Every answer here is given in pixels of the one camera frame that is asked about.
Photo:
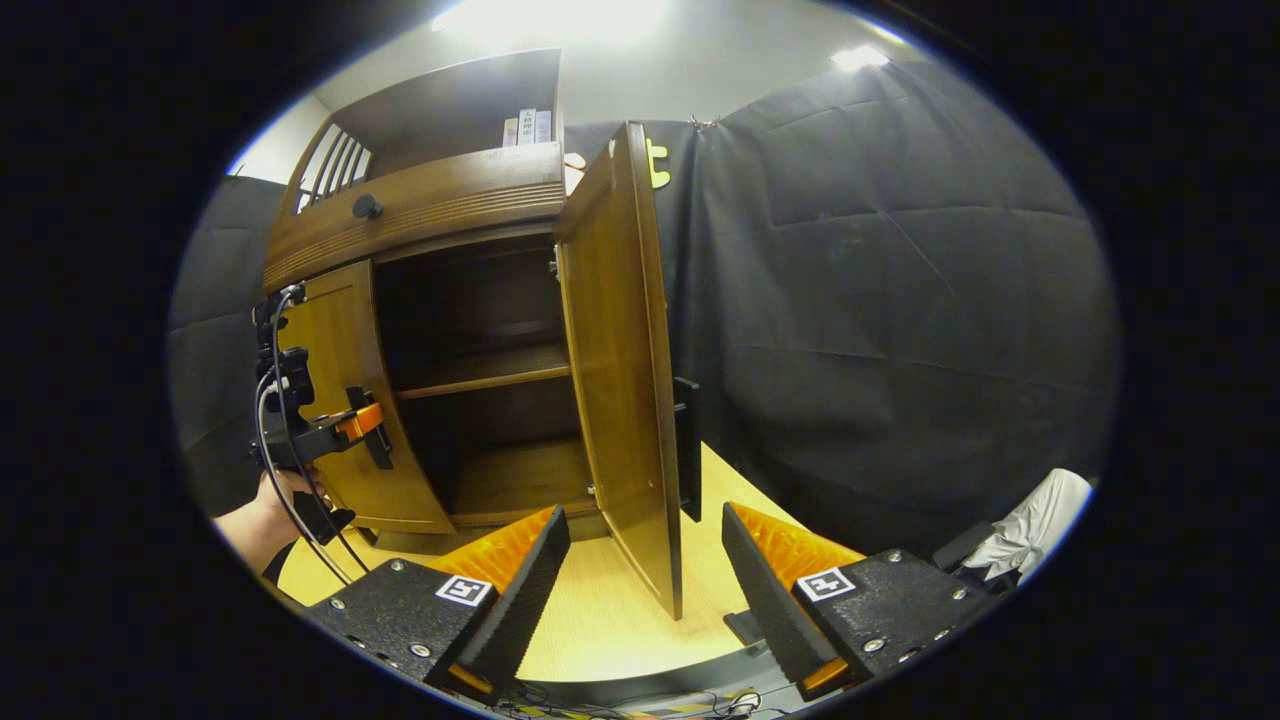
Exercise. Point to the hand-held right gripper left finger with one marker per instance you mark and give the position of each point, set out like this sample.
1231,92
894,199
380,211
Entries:
525,600

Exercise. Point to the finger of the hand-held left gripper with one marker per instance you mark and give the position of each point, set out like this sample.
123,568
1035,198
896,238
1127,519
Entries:
360,422

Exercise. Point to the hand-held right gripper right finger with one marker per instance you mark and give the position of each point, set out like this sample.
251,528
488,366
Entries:
765,600

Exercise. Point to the wooden cabinet door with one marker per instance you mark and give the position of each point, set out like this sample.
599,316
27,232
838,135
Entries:
340,330
620,350

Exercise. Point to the wooden double-door shoe cabinet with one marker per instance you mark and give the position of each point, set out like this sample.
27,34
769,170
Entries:
450,110

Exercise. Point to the black table edge clamp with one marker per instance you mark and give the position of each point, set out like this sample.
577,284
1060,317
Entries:
745,628

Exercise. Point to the wooden inner shelf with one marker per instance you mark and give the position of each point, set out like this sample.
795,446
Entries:
480,372

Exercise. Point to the black round drawer knob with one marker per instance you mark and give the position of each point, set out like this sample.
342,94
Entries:
368,207

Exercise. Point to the black object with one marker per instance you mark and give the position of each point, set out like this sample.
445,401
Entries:
965,545

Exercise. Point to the white cloth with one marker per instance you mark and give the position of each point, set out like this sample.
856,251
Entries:
1040,510

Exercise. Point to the black backdrop cloth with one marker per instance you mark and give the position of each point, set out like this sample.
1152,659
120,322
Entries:
900,300

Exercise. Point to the ceiling light panel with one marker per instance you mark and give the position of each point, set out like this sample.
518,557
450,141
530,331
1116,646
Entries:
550,20
860,57

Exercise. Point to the metal backdrop clip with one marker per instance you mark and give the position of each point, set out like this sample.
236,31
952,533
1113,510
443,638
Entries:
704,122

